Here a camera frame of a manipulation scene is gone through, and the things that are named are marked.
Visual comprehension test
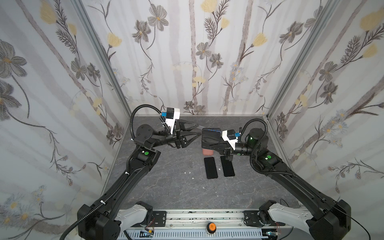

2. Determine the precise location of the black phone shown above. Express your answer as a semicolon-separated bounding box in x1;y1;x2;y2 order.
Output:
220;156;235;177
201;128;223;149

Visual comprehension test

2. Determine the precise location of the phone with pink case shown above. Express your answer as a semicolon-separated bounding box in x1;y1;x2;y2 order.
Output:
204;157;218;179

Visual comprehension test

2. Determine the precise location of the pink phone case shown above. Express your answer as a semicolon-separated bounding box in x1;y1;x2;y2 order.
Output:
202;149;214;156

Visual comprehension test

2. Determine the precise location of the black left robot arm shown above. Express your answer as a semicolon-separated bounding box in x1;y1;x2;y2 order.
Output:
76;120;201;240

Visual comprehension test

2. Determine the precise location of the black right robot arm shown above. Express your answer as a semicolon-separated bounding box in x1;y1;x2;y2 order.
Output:
202;128;351;240

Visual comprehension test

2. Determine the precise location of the orange emergency stop button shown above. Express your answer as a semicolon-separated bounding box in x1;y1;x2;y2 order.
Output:
206;222;217;235

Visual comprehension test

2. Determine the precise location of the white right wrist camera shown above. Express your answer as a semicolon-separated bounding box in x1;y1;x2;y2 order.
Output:
222;130;241;150

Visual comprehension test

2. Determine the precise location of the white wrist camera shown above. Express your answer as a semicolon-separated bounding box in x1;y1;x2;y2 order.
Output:
161;108;181;135
222;130;241;150

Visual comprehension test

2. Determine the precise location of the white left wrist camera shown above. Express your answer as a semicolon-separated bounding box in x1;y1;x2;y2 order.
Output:
161;108;181;135

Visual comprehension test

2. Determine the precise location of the black right corrugated cable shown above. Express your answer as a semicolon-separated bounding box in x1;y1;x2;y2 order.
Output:
239;118;298;178

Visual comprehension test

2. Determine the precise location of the black corrugated cable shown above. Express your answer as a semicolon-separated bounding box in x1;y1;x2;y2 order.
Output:
239;118;298;178
59;104;164;240

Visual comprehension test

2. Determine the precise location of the black left corrugated cable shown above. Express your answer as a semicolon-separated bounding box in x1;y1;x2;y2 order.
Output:
59;104;164;240

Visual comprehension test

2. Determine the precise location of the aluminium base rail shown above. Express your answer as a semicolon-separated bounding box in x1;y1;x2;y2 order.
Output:
118;209;302;240

